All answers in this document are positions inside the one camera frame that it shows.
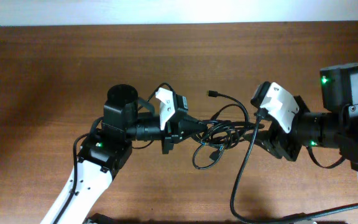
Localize black usb cables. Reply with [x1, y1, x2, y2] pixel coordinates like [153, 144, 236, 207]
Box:
[191, 90, 265, 170]

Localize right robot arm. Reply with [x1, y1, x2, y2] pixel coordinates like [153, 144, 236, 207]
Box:
[250, 62, 358, 172]

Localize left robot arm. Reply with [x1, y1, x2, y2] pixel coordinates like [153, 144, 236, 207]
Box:
[42, 84, 207, 223]

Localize right camera black cable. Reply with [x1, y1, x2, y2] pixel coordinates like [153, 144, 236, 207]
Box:
[229, 107, 358, 224]

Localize camera black cable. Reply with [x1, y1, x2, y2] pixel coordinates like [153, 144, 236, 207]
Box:
[51, 82, 175, 224]
[229, 107, 358, 224]

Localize left camera black cable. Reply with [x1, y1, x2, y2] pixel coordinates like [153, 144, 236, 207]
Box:
[51, 82, 175, 224]

